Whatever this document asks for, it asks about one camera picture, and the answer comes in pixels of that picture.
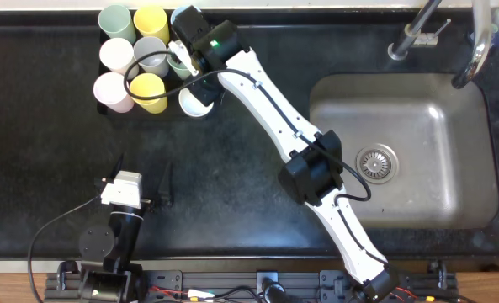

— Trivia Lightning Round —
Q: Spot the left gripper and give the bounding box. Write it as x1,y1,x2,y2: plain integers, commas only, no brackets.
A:
109,152,175,208

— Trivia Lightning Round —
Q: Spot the white cup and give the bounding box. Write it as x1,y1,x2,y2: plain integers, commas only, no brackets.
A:
178,86,215,119
98,37,141,81

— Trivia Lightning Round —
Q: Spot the yellow cup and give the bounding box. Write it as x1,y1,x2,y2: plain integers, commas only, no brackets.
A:
129,72,169,115
132,4,171,45

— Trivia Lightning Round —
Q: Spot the black tray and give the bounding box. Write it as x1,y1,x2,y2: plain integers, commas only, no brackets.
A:
96,24,217,118

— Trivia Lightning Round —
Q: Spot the pink cup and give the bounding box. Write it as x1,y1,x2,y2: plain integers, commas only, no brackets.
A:
92,72,135,114

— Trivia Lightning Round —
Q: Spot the pale green cup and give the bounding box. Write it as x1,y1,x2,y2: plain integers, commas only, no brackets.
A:
166,40,194,82
97,3,137,45

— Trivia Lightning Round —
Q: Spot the grey cup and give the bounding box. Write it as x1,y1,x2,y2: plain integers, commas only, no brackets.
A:
132,35,171,79

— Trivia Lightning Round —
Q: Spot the light blue cup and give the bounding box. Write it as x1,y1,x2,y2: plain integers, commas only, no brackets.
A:
170,4,202,26

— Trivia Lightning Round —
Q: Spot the steel sink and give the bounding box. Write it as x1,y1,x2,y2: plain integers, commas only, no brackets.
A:
309,72,499,231

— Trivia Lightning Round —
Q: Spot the steel tap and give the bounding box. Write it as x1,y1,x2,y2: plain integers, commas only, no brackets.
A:
386,0,495,91

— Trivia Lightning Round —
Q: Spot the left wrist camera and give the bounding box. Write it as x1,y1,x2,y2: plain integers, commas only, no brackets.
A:
100,170,144,210

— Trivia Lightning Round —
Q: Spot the black cable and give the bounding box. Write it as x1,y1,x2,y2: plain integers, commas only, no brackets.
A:
26,194,103,303
122,50,373,204

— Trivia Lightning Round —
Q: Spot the mounting rail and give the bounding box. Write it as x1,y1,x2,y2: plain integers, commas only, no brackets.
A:
45,259,459,303

